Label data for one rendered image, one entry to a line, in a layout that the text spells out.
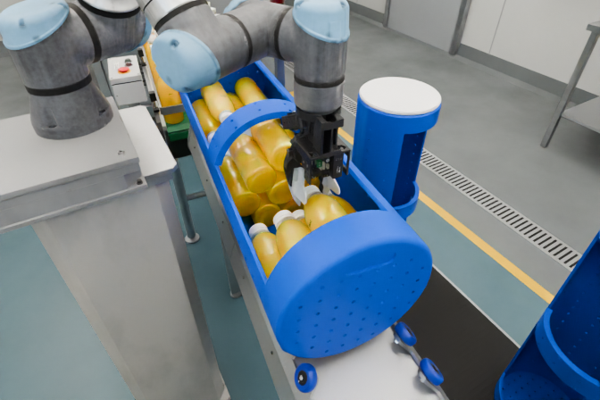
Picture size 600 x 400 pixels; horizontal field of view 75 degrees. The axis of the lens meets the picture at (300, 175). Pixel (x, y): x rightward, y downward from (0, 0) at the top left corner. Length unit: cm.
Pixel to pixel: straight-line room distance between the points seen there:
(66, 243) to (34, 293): 145
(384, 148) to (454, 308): 85
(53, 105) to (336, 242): 59
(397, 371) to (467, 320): 111
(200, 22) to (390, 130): 92
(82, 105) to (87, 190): 18
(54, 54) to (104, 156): 20
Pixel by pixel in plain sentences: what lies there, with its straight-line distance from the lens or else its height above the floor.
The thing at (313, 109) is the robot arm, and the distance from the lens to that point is 57.
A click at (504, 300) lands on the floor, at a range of 221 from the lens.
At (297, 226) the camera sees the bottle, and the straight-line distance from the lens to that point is 69.
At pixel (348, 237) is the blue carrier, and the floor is 123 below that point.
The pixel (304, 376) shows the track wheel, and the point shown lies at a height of 97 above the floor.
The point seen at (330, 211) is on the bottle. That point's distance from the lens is 66.
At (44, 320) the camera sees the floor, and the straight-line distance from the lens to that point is 226.
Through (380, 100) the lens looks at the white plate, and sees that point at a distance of 135.
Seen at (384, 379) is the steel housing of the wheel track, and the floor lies 93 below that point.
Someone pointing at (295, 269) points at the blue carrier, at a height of 119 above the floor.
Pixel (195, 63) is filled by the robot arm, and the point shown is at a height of 146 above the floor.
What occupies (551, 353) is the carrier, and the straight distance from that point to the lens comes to 136.
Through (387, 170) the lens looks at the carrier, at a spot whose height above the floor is 80.
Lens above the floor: 164
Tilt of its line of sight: 38 degrees down
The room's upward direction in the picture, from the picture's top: straight up
